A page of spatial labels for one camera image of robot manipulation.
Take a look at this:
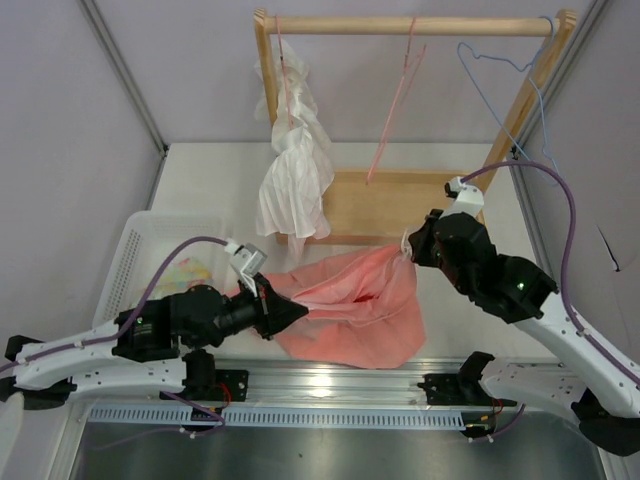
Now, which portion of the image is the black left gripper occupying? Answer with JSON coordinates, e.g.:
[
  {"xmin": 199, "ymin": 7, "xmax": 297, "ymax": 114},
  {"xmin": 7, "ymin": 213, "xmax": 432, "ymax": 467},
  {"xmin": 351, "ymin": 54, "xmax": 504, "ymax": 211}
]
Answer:
[{"xmin": 188, "ymin": 272, "xmax": 308, "ymax": 351}]

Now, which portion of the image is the pink skirt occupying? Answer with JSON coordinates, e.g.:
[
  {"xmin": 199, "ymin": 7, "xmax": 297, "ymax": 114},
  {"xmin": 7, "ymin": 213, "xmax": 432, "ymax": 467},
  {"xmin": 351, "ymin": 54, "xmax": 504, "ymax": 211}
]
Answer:
[{"xmin": 266, "ymin": 244, "xmax": 426, "ymax": 369}]

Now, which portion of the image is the pink wire hanger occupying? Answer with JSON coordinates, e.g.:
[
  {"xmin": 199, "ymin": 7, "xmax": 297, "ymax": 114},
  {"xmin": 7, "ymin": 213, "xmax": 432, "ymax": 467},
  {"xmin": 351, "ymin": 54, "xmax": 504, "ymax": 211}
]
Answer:
[{"xmin": 365, "ymin": 17, "xmax": 426, "ymax": 185}]

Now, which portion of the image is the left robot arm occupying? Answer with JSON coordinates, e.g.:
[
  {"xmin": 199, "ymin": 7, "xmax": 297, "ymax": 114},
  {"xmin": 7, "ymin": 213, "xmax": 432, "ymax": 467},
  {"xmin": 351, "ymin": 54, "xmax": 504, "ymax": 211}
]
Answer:
[{"xmin": 1, "ymin": 275, "xmax": 309, "ymax": 410}]

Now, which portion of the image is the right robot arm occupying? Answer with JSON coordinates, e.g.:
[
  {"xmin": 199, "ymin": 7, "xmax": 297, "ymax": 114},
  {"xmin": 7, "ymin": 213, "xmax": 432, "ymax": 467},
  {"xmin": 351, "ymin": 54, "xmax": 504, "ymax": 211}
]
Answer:
[{"xmin": 407, "ymin": 210, "xmax": 639, "ymax": 457}]

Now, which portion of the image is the white garment on hanger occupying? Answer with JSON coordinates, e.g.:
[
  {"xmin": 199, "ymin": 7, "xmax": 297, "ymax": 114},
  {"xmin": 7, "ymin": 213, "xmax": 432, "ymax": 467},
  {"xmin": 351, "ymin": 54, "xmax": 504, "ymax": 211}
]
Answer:
[{"xmin": 256, "ymin": 42, "xmax": 334, "ymax": 264}]

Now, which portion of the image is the pink hanger with white garment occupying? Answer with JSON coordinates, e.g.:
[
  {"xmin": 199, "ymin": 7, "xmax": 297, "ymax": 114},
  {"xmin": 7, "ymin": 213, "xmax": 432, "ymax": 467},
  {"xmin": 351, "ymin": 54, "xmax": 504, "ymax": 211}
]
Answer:
[{"xmin": 274, "ymin": 15, "xmax": 294, "ymax": 131}]

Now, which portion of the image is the wooden clothes rack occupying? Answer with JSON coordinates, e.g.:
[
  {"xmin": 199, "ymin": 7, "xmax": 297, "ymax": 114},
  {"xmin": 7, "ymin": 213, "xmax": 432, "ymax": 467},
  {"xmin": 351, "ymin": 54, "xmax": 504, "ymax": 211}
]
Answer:
[{"xmin": 254, "ymin": 8, "xmax": 550, "ymax": 245}]

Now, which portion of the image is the pastel floral cloth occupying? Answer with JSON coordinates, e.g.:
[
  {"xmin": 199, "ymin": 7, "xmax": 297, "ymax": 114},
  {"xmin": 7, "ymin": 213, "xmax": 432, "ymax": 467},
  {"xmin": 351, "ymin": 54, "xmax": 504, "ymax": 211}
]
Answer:
[{"xmin": 148, "ymin": 257, "xmax": 213, "ymax": 300}]

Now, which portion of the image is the white plastic basket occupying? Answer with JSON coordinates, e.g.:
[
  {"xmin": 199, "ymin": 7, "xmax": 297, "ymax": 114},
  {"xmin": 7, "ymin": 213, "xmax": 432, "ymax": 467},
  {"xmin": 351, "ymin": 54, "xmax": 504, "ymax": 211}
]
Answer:
[{"xmin": 92, "ymin": 211, "xmax": 233, "ymax": 326}]

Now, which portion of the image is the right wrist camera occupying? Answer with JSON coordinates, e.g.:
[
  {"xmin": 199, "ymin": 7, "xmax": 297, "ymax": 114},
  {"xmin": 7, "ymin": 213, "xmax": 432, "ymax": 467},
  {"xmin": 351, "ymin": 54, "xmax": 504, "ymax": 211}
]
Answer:
[{"xmin": 443, "ymin": 176, "xmax": 484, "ymax": 217}]

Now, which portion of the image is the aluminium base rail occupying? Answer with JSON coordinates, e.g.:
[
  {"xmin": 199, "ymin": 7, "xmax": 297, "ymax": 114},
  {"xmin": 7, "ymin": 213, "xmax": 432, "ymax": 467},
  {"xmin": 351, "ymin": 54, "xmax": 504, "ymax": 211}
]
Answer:
[{"xmin": 67, "ymin": 353, "xmax": 581, "ymax": 431}]

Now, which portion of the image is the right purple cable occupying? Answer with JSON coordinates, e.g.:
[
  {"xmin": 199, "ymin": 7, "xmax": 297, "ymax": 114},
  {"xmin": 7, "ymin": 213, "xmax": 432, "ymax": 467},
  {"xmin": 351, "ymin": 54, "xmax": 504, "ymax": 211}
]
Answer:
[{"xmin": 462, "ymin": 160, "xmax": 640, "ymax": 389}]

